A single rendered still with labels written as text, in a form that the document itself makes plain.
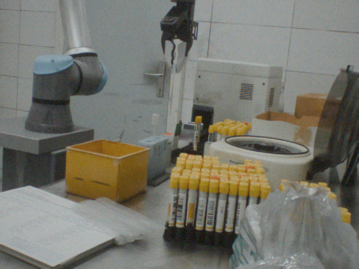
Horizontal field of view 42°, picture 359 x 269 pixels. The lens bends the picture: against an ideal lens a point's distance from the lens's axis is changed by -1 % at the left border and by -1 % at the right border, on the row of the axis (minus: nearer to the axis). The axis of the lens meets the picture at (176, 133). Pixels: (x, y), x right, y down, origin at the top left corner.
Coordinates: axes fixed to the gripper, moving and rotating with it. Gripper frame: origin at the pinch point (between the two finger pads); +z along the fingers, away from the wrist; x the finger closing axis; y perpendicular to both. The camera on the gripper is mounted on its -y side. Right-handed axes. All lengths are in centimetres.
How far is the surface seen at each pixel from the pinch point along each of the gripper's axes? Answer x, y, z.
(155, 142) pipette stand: -7.3, -25.0, 16.9
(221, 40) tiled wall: 39, 170, -14
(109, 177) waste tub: -6.5, -44.6, 21.3
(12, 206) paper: 4, -60, 25
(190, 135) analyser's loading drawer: 0.6, 20.9, 22.8
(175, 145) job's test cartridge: -2.6, -0.3, 22.2
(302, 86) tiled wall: -16, 169, 9
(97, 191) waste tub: -4, -45, 25
